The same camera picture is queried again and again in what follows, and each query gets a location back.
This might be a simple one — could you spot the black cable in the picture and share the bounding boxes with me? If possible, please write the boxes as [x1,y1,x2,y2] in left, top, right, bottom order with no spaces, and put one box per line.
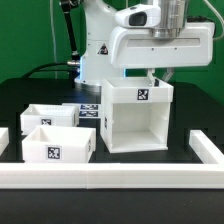
[21,61,81,80]

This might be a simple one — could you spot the white U-shaped fence rail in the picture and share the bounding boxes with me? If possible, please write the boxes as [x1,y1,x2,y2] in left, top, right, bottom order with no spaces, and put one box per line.
[0,130,224,189]

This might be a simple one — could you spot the white block at left edge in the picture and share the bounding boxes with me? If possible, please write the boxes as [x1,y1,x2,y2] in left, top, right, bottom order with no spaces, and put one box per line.
[0,128,9,155]

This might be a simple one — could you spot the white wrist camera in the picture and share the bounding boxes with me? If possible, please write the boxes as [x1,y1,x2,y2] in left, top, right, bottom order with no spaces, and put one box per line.
[115,4,161,28]

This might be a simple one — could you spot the white drawer cabinet box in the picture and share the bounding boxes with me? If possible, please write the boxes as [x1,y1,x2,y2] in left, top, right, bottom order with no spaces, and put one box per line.
[100,77,174,153]

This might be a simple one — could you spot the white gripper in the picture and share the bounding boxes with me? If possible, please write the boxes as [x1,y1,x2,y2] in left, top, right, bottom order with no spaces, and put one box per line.
[109,22,214,86]

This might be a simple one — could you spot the white marker plate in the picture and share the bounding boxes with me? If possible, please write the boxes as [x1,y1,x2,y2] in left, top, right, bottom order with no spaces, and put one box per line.
[64,103,101,119]

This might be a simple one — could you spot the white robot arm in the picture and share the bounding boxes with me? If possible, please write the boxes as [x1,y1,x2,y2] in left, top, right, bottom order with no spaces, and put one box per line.
[75,0,215,91]

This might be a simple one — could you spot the white front drawer tray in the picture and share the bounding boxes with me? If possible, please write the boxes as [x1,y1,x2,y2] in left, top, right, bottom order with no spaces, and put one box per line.
[22,126,96,163]

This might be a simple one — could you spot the white drawer tray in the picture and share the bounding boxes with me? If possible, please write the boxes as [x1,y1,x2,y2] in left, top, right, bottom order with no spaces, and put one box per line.
[22,126,96,163]
[20,104,79,135]

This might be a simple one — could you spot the white rear drawer tray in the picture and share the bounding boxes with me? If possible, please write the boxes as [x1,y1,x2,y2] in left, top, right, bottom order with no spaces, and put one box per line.
[20,104,79,135]

